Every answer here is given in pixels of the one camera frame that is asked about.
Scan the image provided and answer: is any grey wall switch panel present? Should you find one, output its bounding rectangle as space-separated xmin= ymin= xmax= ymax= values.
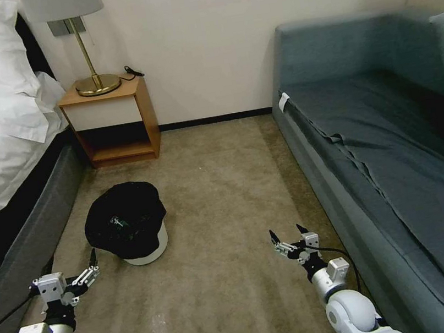
xmin=48 ymin=16 xmax=87 ymax=38

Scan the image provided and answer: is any black lamp cable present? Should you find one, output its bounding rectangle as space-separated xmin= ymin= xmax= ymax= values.
xmin=118 ymin=63 xmax=146 ymax=83

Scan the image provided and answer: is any black skirting board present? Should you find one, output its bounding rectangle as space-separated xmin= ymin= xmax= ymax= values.
xmin=158 ymin=106 xmax=276 ymax=133

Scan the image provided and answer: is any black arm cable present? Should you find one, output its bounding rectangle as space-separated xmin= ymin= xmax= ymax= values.
xmin=315 ymin=238 xmax=383 ymax=326
xmin=0 ymin=294 xmax=48 ymax=333

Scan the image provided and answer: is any blue-grey sofa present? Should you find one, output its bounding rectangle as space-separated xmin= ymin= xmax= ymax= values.
xmin=260 ymin=0 xmax=444 ymax=333

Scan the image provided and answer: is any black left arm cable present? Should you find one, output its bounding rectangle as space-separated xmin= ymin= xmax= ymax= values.
xmin=0 ymin=294 xmax=48 ymax=333

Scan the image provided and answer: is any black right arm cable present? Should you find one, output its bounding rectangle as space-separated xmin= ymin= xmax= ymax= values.
xmin=315 ymin=238 xmax=383 ymax=326

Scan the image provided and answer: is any small green wrapper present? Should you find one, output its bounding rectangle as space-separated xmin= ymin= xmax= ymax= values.
xmin=108 ymin=215 xmax=131 ymax=230

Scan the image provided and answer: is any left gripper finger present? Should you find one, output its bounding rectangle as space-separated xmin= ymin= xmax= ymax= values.
xmin=25 ymin=277 xmax=44 ymax=297
xmin=60 ymin=247 xmax=104 ymax=300

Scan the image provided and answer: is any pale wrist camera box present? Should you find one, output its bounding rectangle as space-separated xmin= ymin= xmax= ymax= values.
xmin=302 ymin=230 xmax=323 ymax=253
xmin=34 ymin=271 xmax=69 ymax=306

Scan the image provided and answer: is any brass lamp with grey shade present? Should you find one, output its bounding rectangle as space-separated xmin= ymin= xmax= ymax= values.
xmin=19 ymin=0 xmax=124 ymax=106

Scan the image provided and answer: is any black headboard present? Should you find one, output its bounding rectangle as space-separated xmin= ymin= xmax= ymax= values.
xmin=13 ymin=6 xmax=58 ymax=86

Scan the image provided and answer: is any white bed duvet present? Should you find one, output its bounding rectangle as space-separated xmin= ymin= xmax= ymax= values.
xmin=0 ymin=66 xmax=95 ymax=268

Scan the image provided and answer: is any white sofa tag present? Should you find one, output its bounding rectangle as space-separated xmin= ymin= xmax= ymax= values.
xmin=276 ymin=91 xmax=293 ymax=111

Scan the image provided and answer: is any white round trash bin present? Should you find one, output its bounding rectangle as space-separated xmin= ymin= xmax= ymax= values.
xmin=117 ymin=219 xmax=173 ymax=270

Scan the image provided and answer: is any wooden bedside table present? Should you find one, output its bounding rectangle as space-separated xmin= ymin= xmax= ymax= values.
xmin=54 ymin=73 xmax=165 ymax=174

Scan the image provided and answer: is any grey bed base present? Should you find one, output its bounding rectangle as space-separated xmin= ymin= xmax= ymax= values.
xmin=0 ymin=139 xmax=119 ymax=333

